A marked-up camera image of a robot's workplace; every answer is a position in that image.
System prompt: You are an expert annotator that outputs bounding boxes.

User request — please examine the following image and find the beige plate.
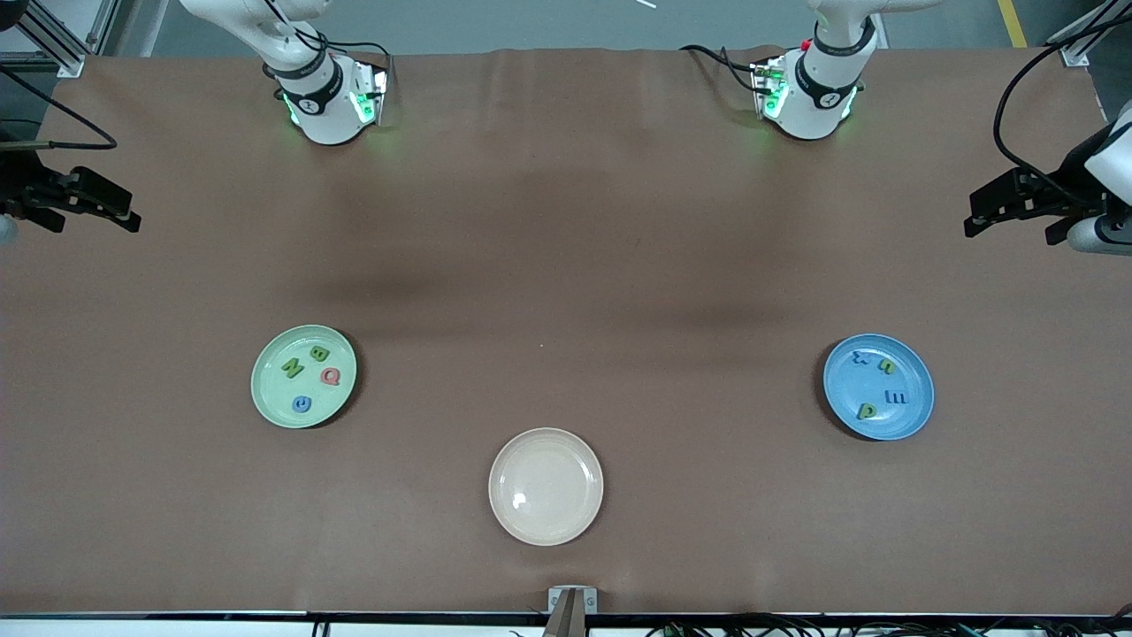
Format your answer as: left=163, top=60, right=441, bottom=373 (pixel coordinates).
left=488, top=427, right=605, bottom=547

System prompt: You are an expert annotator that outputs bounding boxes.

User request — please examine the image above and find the black base cable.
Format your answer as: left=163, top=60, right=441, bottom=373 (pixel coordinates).
left=679, top=44, right=763, bottom=94
left=323, top=39, right=395, bottom=73

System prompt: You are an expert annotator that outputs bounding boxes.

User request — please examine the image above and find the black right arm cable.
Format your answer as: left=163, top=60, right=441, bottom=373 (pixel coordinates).
left=0, top=62, right=119, bottom=151

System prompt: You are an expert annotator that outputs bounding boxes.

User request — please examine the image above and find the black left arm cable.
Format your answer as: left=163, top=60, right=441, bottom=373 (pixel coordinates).
left=992, top=13, right=1132, bottom=209

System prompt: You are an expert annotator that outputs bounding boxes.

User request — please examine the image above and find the aluminium frame profile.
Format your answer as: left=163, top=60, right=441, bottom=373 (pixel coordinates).
left=1048, top=0, right=1132, bottom=67
left=18, top=0, right=89, bottom=79

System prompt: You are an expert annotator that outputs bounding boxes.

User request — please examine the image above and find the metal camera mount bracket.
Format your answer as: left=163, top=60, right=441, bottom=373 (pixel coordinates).
left=544, top=586, right=599, bottom=637

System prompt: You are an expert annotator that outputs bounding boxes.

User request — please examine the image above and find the blue plate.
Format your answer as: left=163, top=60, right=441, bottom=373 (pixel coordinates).
left=822, top=333, right=936, bottom=441

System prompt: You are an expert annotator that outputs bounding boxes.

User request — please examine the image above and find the brown table cover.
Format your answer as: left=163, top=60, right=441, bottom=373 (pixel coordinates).
left=0, top=46, right=1132, bottom=618

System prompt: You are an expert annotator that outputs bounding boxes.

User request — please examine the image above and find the light green plate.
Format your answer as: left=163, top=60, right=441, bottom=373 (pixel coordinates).
left=251, top=324, right=359, bottom=430

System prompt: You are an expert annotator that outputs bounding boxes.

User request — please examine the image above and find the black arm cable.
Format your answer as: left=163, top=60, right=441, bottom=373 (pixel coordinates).
left=992, top=13, right=1132, bottom=209
left=0, top=62, right=119, bottom=151

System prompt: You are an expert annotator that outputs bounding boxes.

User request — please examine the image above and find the metal base connector plate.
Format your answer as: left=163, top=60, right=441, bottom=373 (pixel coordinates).
left=349, top=64, right=390, bottom=127
left=750, top=58, right=788, bottom=120

